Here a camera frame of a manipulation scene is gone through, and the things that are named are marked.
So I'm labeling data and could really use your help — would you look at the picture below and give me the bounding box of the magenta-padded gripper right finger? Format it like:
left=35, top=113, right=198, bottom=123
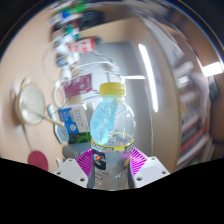
left=128, top=147, right=171, bottom=188

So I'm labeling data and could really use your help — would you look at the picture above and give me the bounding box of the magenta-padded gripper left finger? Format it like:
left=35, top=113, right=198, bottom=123
left=53, top=148, right=96, bottom=189

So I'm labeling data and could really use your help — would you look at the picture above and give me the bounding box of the clear drink bottle yellow cap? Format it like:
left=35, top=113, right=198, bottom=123
left=89, top=81, right=137, bottom=191

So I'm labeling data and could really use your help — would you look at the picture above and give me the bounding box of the grey shaker bottle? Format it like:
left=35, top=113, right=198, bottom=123
left=61, top=143, right=92, bottom=162

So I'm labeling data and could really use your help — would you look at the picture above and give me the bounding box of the flat round red coaster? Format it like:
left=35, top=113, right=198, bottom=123
left=27, top=150, right=50, bottom=172

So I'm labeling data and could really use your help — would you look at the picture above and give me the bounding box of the blue and white box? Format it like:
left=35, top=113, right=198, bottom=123
left=58, top=104, right=91, bottom=134

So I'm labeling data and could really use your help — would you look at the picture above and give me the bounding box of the spoon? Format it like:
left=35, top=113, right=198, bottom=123
left=33, top=106, right=65, bottom=128

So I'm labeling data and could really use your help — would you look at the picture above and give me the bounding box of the cream ceramic cup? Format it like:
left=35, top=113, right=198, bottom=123
left=13, top=78, right=46, bottom=127

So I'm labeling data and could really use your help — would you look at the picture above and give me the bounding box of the magenta carton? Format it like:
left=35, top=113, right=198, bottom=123
left=63, top=73, right=94, bottom=98

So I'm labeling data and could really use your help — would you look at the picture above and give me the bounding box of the under-shelf light bar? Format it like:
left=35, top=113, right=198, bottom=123
left=138, top=43, right=159, bottom=114

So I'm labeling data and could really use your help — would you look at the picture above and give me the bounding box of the white jar blue label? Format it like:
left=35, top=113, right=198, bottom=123
left=55, top=54, right=79, bottom=68

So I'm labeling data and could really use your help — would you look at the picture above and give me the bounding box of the ceiling light bar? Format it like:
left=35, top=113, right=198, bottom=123
left=201, top=61, right=224, bottom=78

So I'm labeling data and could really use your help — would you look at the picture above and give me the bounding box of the red and white canister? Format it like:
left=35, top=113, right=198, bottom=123
left=66, top=37, right=98, bottom=54

